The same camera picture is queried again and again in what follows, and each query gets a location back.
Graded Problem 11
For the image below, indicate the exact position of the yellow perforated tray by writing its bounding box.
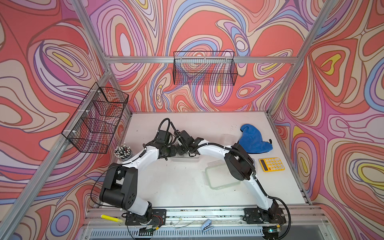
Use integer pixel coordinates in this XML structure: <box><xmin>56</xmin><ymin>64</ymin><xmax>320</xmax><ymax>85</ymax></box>
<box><xmin>259</xmin><ymin>158</ymin><xmax>285</xmax><ymax>172</ymax></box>

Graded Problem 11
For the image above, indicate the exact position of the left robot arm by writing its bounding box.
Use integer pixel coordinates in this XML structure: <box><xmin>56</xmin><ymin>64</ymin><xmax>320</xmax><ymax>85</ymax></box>
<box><xmin>99</xmin><ymin>130</ymin><xmax>176</xmax><ymax>216</ymax></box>

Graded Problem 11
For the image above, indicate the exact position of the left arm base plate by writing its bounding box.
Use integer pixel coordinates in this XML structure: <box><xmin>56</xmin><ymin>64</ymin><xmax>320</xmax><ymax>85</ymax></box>
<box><xmin>122</xmin><ymin>209</ymin><xmax>167</xmax><ymax>227</ymax></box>

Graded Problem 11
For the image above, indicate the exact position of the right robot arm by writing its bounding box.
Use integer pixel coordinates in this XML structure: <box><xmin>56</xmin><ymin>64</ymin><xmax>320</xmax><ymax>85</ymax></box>
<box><xmin>175</xmin><ymin>130</ymin><xmax>279</xmax><ymax>211</ymax></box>

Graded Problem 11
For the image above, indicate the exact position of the yellow highlighter marker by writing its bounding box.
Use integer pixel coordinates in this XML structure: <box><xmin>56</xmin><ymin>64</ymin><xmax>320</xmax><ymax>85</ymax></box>
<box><xmin>101</xmin><ymin>215</ymin><xmax>124</xmax><ymax>223</ymax></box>

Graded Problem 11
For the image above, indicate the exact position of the back wall wire basket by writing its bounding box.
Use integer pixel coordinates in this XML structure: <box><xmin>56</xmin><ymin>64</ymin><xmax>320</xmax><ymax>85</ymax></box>
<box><xmin>173</xmin><ymin>50</ymin><xmax>238</xmax><ymax>86</ymax></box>

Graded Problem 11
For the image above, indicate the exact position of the green-rimmed clear lid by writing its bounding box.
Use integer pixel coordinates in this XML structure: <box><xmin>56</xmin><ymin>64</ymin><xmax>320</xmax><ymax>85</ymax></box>
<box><xmin>204</xmin><ymin>161</ymin><xmax>241</xmax><ymax>191</ymax></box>

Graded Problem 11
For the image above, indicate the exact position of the left wall wire basket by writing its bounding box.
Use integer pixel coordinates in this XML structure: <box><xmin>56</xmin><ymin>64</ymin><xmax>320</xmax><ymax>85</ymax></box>
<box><xmin>62</xmin><ymin>83</ymin><xmax>129</xmax><ymax>154</ymax></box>

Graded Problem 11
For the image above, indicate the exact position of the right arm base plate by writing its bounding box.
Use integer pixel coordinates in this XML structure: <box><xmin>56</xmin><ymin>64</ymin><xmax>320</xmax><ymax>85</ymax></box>
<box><xmin>243</xmin><ymin>208</ymin><xmax>287</xmax><ymax>225</ymax></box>

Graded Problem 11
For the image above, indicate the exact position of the small clear box base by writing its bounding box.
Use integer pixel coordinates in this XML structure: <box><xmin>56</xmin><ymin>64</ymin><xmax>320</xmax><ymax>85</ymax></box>
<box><xmin>221</xmin><ymin>134</ymin><xmax>238</xmax><ymax>146</ymax></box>

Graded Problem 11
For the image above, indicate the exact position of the wall wire basket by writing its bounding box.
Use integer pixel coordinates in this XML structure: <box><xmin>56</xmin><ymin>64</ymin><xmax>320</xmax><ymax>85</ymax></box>
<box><xmin>62</xmin><ymin>83</ymin><xmax>129</xmax><ymax>154</ymax></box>
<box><xmin>173</xmin><ymin>50</ymin><xmax>238</xmax><ymax>86</ymax></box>

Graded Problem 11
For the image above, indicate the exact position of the cup of pens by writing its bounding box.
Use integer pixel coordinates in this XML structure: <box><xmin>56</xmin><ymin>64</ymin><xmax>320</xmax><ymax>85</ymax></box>
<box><xmin>114</xmin><ymin>144</ymin><xmax>133</xmax><ymax>161</ymax></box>

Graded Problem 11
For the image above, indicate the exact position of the large clear lunch box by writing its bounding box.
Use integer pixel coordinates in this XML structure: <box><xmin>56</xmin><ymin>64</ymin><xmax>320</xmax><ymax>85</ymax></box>
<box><xmin>170</xmin><ymin>153</ymin><xmax>200</xmax><ymax>163</ymax></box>

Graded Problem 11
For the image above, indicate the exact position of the blue microfiber cloth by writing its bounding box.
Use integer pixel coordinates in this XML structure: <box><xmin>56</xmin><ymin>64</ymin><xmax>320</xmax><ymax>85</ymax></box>
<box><xmin>238</xmin><ymin>124</ymin><xmax>273</xmax><ymax>154</ymax></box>

